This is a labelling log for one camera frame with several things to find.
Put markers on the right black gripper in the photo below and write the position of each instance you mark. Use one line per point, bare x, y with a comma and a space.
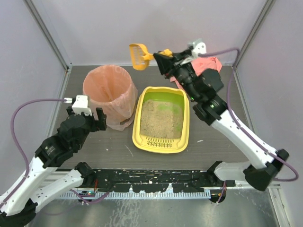
173, 63

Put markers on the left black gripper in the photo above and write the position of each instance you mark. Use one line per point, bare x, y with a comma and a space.
95, 124

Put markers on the orange litter scoop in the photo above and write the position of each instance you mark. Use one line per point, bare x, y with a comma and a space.
140, 56

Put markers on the yellow green litter box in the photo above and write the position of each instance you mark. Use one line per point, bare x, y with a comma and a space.
157, 145

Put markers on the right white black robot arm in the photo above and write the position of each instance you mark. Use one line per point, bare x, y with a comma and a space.
264, 162

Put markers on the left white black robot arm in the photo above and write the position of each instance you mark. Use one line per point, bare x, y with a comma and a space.
25, 202

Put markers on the cat litter sand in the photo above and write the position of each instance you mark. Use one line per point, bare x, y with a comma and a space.
161, 119

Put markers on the pink cloth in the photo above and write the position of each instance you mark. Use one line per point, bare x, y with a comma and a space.
201, 64

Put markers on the bin with pink liner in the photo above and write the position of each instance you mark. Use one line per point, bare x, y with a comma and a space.
111, 88

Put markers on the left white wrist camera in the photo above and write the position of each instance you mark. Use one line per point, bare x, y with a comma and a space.
80, 105

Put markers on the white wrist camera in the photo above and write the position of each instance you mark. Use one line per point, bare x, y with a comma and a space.
197, 47
80, 105

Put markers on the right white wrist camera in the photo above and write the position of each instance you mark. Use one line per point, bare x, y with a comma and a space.
197, 47

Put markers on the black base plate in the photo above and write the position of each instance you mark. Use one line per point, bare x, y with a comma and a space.
122, 180

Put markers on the white slotted cable duct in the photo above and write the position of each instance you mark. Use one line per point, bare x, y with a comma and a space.
169, 194

